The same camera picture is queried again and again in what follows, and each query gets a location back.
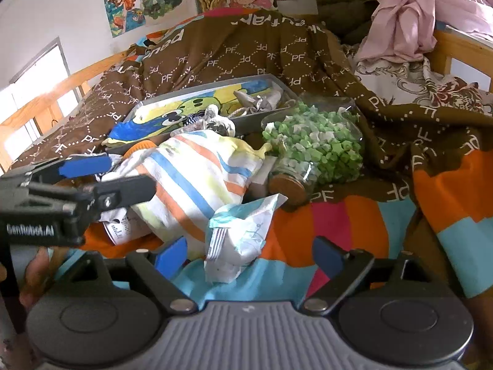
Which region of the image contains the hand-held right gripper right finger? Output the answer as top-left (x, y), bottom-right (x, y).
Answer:
top-left (302, 235), bottom-right (429, 315)

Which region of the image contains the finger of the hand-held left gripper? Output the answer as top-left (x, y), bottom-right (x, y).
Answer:
top-left (23, 153), bottom-right (112, 184)
top-left (90, 175), bottom-right (157, 212)

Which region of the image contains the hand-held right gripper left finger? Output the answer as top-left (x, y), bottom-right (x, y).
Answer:
top-left (67, 236), bottom-right (200, 315)

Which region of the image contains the white teal packet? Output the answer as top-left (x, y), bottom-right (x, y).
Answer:
top-left (204, 193), bottom-right (289, 284)

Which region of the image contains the striped cloth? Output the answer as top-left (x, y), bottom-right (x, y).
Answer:
top-left (102, 129), bottom-right (272, 243)

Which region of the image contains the grey box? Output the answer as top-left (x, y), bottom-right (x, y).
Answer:
top-left (104, 75), bottom-right (299, 155)

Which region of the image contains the person's left hand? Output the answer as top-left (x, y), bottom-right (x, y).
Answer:
top-left (19, 249), bottom-right (58, 311)

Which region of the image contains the white label bottle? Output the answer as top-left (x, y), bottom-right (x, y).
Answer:
top-left (102, 208), bottom-right (151, 245)

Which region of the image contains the yellow blue cartoon cloth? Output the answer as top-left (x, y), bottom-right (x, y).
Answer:
top-left (102, 79), bottom-right (278, 149)

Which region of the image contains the black white patterned cloth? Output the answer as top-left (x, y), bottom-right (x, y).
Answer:
top-left (181, 112), bottom-right (209, 130)

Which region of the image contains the window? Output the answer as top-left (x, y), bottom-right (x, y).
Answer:
top-left (0, 36), bottom-right (72, 155)

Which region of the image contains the glass jar of green paper stars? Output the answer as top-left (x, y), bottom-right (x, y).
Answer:
top-left (262, 98), bottom-right (365, 209)

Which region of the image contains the grey white fuzzy cloth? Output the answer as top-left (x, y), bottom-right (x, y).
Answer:
top-left (204, 104), bottom-right (236, 136)

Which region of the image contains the white grey cloth bundle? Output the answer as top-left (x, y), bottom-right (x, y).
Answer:
top-left (233, 87), bottom-right (295, 116)

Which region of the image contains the floral sheet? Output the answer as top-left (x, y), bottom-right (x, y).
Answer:
top-left (343, 44), bottom-right (493, 118)

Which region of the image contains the olive quilted jacket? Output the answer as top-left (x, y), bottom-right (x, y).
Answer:
top-left (310, 0), bottom-right (389, 43)

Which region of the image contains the pink cloth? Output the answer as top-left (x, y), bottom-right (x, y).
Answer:
top-left (358, 0), bottom-right (493, 62)

